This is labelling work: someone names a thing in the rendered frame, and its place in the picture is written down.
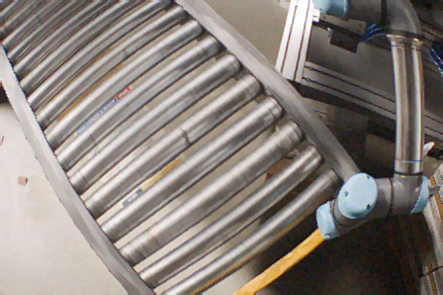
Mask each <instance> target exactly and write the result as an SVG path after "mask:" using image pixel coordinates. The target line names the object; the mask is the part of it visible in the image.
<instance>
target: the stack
mask: <svg viewBox="0 0 443 295"><path fill-rule="evenodd" d="M433 179H434V181H435V184H436V185H441V184H443V163H442V164H441V165H440V166H439V167H438V169H437V170H436V171H435V172H434V175H433ZM416 214H417V215H416V216H417V218H418V222H419V224H420V229H421V230H422V234H423V237H424V241H425V245H426V248H427V252H428V256H429V261H430V264H431V269H434V268H435V269H434V270H433V271H430V272H428V269H427V266H426V263H425V262H426V261H425V258H424V255H423V251H422V245H421V243H420V239H419V235H418V232H417V229H416V225H415V222H414V219H413V216H412V213H411V214H409V215H407V214H404V215H397V216H396V219H397V223H398V226H399V233H400V237H401V240H402V244H403V247H404V251H405V255H406V261H407V263H408V267H409V273H410V278H411V279H413V278H414V280H413V281H412V280H410V281H408V277H407V272H406V270H405V266H404V262H403V258H402V254H401V250H400V246H399V239H398V237H397V232H396V229H395V225H394V222H393V219H390V220H389V221H388V222H387V223H386V224H384V225H383V226H382V228H383V232H384V235H385V239H386V242H387V247H388V249H389V254H390V256H391V261H392V265H393V268H394V272H395V275H396V279H397V283H398V287H399V294H400V295H412V294H411V292H410V287H409V283H410V282H411V281H412V285H413V288H414V289H413V290H414V292H415V295H433V291H432V289H431V288H432V287H431V284H430V280H429V277H428V276H429V275H428V274H429V273H432V275H433V281H434V282H435V283H434V284H435V288H436V292H437V295H443V226H442V222H441V219H440V214H439V212H438V208H437V204H436V202H435V197H432V198H430V199H428V202H427V205H426V207H425V208H424V210H422V211H419V212H418V213H416ZM436 267H437V268H436Z"/></svg>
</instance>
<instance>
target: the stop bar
mask: <svg viewBox="0 0 443 295"><path fill-rule="evenodd" d="M324 240H325V239H324V238H323V237H322V235H321V234H320V230H319V229H317V230H316V231H315V232H314V233H313V234H312V235H310V236H309V237H308V238H307V239H305V240H304V241H303V242H302V243H301V244H299V245H298V246H297V247H296V248H295V249H294V250H292V251H290V252H289V253H288V254H287V255H286V256H284V257H283V258H282V259H281V260H280V261H278V262H277V263H275V264H273V265H272V266H271V267H270V268H269V269H267V270H265V271H264V272H263V273H261V274H260V275H259V276H256V277H255V278H254V279H253V280H251V281H249V282H248V283H247V284H245V285H244V286H243V287H242V288H239V289H238V290H237V291H234V292H233V293H232V294H230V295H253V294H255V293H257V292H258V291H259V290H262V289H263V288H264V287H265V286H267V285H268V284H269V283H270V282H272V281H274V280H275V279H276V278H278V277H279V276H281V275H282V274H284V273H285V272H286V271H287V270H288V269H290V268H292V267H293V266H294V265H296V263H297V262H298V261H299V260H301V259H302V258H304V257H305V256H307V255H308V254H309V253H310V252H311V251H313V250H314V249H315V248H316V247H317V246H318V245H319V244H320V243H321V242H323V241H324Z"/></svg>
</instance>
